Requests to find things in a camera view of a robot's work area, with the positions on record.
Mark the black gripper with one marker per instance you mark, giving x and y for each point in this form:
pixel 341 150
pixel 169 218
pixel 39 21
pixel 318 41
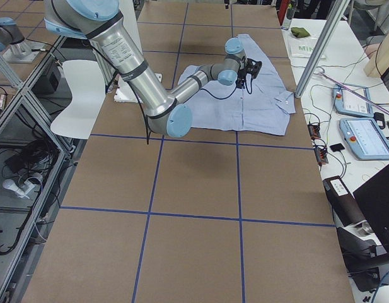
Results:
pixel 242 76

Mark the light blue striped shirt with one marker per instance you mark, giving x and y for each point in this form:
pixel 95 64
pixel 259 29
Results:
pixel 265 106

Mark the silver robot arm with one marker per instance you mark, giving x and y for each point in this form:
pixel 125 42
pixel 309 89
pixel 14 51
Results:
pixel 10 34
pixel 102 22

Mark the clear bag with green print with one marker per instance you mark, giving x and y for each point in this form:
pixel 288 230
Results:
pixel 299 47

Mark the green cloth pouch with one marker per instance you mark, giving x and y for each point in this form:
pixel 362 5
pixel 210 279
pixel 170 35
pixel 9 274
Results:
pixel 300 32

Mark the upper teach pendant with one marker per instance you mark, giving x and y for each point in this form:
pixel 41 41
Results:
pixel 349 104

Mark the teach pendant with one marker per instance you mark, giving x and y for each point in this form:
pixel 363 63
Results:
pixel 364 138
pixel 349 104

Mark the lower teach pendant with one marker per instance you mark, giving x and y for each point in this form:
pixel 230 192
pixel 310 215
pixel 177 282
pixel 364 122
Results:
pixel 364 138

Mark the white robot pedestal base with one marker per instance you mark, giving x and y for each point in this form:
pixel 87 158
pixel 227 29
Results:
pixel 121 44

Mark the aluminium frame post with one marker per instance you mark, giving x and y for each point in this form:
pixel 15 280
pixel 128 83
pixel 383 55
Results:
pixel 330 25

